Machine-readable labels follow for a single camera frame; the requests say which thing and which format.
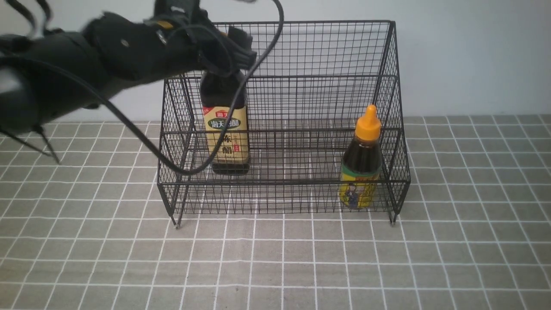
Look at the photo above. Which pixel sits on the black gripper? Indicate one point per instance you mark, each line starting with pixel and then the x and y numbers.
pixel 186 40

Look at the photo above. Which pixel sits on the dark vinegar bottle gold cap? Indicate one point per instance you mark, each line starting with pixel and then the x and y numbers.
pixel 224 107

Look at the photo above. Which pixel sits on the small sauce bottle orange cap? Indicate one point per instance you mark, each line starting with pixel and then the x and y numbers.
pixel 361 163

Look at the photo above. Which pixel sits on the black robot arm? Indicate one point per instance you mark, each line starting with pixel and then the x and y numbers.
pixel 49 77

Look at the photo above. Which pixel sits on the grey checked tablecloth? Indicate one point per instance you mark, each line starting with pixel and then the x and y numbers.
pixel 93 233

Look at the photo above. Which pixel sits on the black wire mesh rack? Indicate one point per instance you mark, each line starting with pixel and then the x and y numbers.
pixel 302 107

